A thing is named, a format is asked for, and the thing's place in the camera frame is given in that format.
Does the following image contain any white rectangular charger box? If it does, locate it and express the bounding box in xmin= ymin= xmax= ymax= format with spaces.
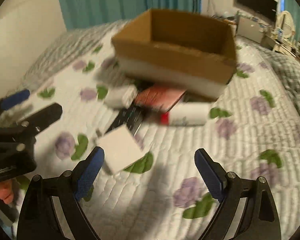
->
xmin=97 ymin=125 xmax=146 ymax=174

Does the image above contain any white contoured bottle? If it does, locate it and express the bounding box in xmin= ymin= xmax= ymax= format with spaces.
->
xmin=104 ymin=85 xmax=138 ymax=109

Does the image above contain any black remote control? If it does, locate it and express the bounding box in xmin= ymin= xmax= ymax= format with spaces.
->
xmin=106 ymin=104 xmax=147 ymax=135

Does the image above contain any white bottle red cap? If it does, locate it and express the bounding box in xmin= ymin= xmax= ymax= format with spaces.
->
xmin=160 ymin=102 xmax=211 ymax=126

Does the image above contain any pink patterned phone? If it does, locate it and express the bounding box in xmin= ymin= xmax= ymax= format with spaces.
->
xmin=134 ymin=85 xmax=186 ymax=113

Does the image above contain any person's left hand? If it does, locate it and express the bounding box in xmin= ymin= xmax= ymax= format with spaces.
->
xmin=0 ymin=179 xmax=14 ymax=204

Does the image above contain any white floral quilt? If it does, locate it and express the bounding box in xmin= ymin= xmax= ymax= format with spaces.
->
xmin=14 ymin=24 xmax=300 ymax=240

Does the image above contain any open cardboard box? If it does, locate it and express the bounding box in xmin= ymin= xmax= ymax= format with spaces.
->
xmin=111 ymin=9 xmax=237 ymax=101

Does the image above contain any white dressing table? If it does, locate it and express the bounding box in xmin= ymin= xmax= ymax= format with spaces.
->
xmin=260 ymin=35 xmax=300 ymax=62

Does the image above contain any silver mini fridge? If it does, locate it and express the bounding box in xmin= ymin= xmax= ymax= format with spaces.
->
xmin=237 ymin=16 xmax=264 ymax=44

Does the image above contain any black wall television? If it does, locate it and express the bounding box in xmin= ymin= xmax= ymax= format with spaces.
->
xmin=234 ymin=0 xmax=277 ymax=23

